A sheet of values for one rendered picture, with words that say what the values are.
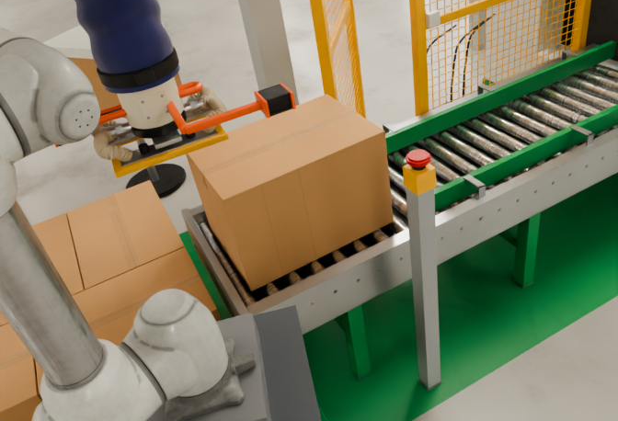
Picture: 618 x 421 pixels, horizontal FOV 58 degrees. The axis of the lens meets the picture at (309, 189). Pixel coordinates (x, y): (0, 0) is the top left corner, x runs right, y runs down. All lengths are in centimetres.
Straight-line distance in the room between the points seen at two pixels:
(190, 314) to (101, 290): 108
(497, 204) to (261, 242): 90
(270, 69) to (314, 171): 118
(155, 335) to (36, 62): 57
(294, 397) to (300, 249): 68
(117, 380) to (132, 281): 109
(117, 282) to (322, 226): 81
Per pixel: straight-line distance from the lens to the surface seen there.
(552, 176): 235
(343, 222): 198
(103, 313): 212
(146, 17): 158
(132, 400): 117
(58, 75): 83
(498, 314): 253
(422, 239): 172
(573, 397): 234
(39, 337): 102
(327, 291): 190
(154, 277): 216
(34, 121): 83
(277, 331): 154
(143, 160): 165
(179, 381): 121
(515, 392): 231
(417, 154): 158
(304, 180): 180
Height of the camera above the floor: 189
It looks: 35 degrees down
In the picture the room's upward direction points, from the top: 11 degrees counter-clockwise
